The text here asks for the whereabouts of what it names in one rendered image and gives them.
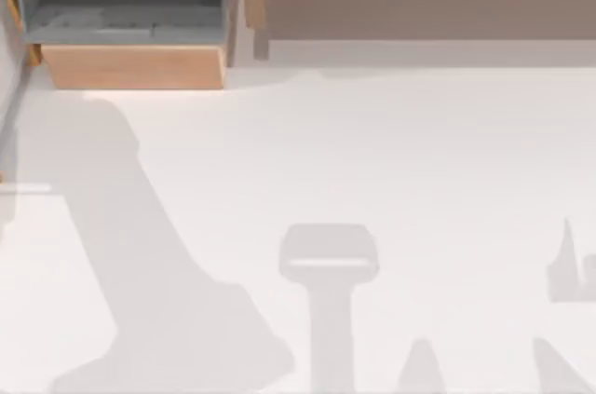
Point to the pale wooden drawer front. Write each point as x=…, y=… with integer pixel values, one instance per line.
x=135, y=65

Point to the wooden open shelf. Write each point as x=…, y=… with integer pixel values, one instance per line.
x=419, y=7

